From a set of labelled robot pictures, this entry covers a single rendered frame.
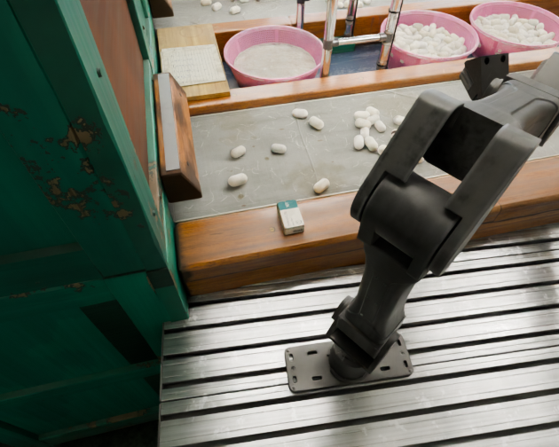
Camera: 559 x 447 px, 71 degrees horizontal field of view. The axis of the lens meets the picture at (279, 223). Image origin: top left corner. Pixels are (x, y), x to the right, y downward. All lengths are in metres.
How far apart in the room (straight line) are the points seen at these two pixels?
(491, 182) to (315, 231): 0.41
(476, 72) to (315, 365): 0.50
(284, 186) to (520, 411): 0.54
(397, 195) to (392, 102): 0.71
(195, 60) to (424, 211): 0.84
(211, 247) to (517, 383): 0.54
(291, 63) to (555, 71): 0.69
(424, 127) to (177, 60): 0.83
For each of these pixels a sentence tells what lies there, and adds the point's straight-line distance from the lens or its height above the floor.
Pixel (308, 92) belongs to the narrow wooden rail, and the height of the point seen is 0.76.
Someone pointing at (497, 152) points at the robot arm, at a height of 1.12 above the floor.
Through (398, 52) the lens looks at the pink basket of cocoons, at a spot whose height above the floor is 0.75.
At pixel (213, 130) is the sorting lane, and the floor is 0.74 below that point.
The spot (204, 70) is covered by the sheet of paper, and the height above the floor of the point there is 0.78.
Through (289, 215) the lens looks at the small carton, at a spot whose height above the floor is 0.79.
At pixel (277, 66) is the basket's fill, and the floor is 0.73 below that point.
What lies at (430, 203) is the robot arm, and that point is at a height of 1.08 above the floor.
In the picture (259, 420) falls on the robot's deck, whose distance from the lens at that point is 0.66.
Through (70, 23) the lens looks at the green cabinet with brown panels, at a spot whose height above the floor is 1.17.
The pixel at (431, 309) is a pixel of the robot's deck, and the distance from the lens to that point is 0.77.
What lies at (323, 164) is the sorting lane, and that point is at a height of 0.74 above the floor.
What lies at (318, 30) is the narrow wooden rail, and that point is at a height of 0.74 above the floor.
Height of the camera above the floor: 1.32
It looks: 53 degrees down
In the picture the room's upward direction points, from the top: 1 degrees clockwise
